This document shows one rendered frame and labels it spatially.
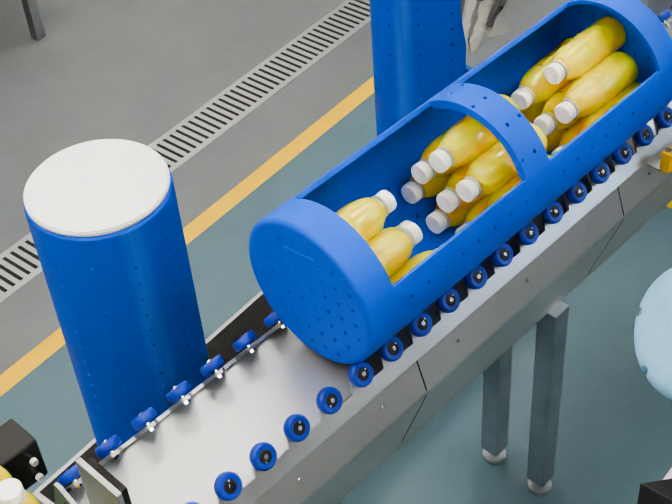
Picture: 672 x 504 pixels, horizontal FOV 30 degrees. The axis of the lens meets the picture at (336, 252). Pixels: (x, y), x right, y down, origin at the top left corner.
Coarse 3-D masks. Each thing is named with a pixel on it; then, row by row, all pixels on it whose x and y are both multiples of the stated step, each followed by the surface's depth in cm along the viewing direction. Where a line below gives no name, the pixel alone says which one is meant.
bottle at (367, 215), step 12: (348, 204) 207; (360, 204) 206; (372, 204) 206; (384, 204) 208; (348, 216) 204; (360, 216) 204; (372, 216) 205; (384, 216) 207; (360, 228) 204; (372, 228) 205
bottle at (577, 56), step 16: (608, 16) 242; (592, 32) 238; (608, 32) 238; (624, 32) 241; (560, 48) 236; (576, 48) 234; (592, 48) 235; (608, 48) 238; (560, 64) 233; (576, 64) 233; (592, 64) 236
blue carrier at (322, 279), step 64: (576, 0) 239; (512, 64) 246; (640, 64) 243; (448, 128) 239; (512, 128) 213; (640, 128) 241; (320, 192) 217; (512, 192) 212; (256, 256) 210; (320, 256) 194; (448, 256) 204; (320, 320) 206; (384, 320) 198
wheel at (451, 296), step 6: (450, 288) 219; (444, 294) 218; (450, 294) 219; (456, 294) 219; (438, 300) 218; (444, 300) 218; (450, 300) 218; (456, 300) 219; (438, 306) 218; (444, 306) 218; (450, 306) 218; (456, 306) 219; (450, 312) 219
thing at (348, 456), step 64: (640, 192) 252; (576, 256) 242; (512, 320) 235; (256, 384) 213; (320, 384) 212; (448, 384) 231; (128, 448) 204; (192, 448) 204; (320, 448) 206; (384, 448) 228
